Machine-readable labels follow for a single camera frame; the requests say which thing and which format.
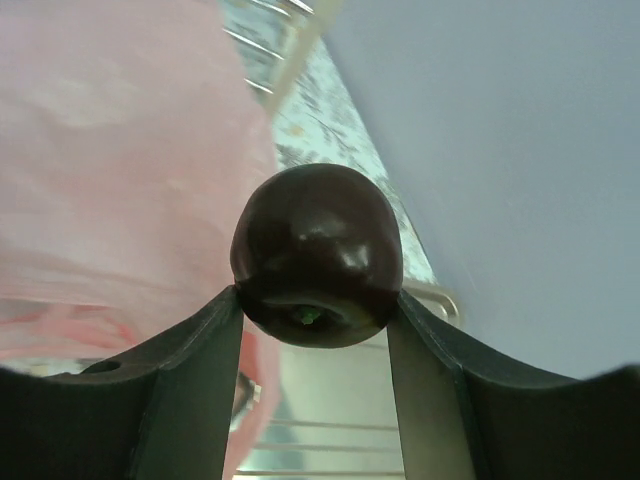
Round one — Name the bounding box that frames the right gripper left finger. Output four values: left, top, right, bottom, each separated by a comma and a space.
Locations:
1, 288, 243, 480

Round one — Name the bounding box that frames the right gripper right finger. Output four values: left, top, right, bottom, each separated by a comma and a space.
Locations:
387, 293, 639, 480

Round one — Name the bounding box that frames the dark purple toy plum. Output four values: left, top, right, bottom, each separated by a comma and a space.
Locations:
230, 164, 404, 349

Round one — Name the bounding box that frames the pink plastic grocery bag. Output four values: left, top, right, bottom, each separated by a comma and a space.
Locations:
0, 0, 286, 480

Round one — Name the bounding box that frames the steel tray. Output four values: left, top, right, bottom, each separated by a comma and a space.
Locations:
234, 277, 461, 480

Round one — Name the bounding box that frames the floral table mat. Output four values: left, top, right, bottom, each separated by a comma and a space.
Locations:
219, 0, 436, 291

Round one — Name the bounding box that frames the cream metal shoe rack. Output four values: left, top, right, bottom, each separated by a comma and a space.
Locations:
219, 0, 344, 116

